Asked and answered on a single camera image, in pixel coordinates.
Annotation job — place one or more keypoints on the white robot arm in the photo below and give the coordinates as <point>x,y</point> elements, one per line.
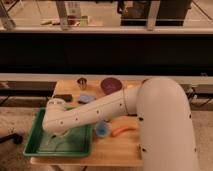
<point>164,118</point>

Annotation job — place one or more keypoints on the green plastic tray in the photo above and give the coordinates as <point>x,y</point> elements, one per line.
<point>76,143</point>

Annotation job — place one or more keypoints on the purple bowl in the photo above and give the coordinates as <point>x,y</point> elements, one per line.
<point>110,85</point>

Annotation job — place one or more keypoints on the small metal cup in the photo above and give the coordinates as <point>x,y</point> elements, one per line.
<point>82,83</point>

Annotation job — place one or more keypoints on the blue sponge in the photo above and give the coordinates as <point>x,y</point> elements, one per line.
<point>84,98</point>

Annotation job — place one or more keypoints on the black rectangular block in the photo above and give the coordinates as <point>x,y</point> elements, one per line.
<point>65,97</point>

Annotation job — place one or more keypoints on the blue plastic cup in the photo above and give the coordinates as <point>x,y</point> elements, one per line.
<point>102,129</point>

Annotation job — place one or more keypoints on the orange carrot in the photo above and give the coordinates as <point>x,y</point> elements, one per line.
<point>119,130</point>

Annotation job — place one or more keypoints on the wooden board table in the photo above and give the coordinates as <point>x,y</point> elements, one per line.
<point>120,151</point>

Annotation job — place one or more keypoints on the black handle object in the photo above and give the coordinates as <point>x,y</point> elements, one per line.
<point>16,138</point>

